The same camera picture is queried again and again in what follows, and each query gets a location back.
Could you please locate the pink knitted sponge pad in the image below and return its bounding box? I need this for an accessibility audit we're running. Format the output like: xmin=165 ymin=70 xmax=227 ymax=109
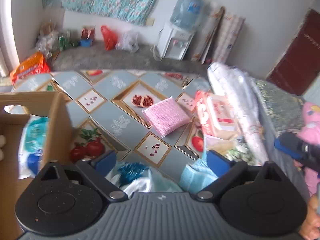
xmin=143 ymin=97 xmax=191 ymax=137

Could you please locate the person right hand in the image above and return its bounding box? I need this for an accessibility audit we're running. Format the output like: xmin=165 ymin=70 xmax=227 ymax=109
xmin=299 ymin=194 xmax=320 ymax=240

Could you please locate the pink plush toy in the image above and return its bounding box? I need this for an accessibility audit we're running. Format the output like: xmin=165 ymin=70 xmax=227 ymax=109
xmin=294 ymin=102 xmax=319 ymax=196

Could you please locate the blue tinsel item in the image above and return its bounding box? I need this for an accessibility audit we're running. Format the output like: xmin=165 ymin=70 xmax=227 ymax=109
xmin=118 ymin=163 xmax=149 ymax=185

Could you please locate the light blue cloth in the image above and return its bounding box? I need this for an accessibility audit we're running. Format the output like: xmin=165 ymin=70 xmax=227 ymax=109
xmin=178 ymin=159 xmax=218 ymax=194

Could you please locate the pale green plastic bag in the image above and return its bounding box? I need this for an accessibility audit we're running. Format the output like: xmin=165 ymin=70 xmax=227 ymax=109
xmin=105 ymin=161 xmax=183 ymax=198

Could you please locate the grey patterned cushion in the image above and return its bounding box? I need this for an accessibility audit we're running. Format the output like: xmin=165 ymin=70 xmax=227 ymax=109
xmin=251 ymin=78 xmax=305 ymax=136

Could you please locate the red pink wet wipes pack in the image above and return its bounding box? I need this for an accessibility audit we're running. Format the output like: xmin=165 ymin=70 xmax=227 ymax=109
xmin=195 ymin=90 xmax=241 ymax=140

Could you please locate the pomegranate pattern tablecloth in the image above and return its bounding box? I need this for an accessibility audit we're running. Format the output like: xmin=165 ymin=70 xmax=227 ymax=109
xmin=13 ymin=69 xmax=210 ymax=181

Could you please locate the blue white tissue pack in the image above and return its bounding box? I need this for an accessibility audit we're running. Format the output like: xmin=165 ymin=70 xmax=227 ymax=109
xmin=17 ymin=115 xmax=49 ymax=179

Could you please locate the dark red door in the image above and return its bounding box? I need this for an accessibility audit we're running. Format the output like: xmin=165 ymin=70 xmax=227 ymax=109
xmin=267 ymin=9 xmax=319 ymax=95

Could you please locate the brown cardboard box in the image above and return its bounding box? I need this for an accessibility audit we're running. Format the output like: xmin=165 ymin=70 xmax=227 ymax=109
xmin=1 ymin=91 xmax=72 ymax=239

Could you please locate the orange snack bag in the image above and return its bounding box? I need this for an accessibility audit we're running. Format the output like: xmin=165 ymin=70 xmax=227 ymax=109
xmin=10 ymin=51 xmax=50 ymax=85

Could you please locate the blue small box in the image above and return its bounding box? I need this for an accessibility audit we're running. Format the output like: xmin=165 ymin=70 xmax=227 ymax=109
xmin=80 ymin=39 xmax=93 ymax=48

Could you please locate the clear plastic bag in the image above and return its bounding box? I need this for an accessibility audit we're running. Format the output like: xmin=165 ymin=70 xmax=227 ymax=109
xmin=116 ymin=30 xmax=139 ymax=53

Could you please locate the red plastic bag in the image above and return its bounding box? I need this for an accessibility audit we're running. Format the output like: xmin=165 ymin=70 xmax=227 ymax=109
xmin=100 ymin=25 xmax=118 ymax=51

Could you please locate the leaning checkered board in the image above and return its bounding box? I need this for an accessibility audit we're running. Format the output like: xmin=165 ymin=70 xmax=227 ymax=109
xmin=212 ymin=11 xmax=245 ymax=63

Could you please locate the white water dispenser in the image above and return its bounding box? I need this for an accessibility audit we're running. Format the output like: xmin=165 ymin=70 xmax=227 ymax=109
xmin=155 ymin=22 xmax=195 ymax=61

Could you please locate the red paper box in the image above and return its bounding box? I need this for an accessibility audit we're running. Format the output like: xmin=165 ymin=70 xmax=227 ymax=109
xmin=81 ymin=25 xmax=95 ymax=41

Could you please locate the pile of plastic bags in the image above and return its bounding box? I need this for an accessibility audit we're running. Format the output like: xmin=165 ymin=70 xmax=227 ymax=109
xmin=35 ymin=22 xmax=72 ymax=59

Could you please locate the leaning patterned board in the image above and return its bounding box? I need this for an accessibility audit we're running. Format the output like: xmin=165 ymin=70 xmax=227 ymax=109
xmin=189 ymin=3 xmax=225 ymax=64

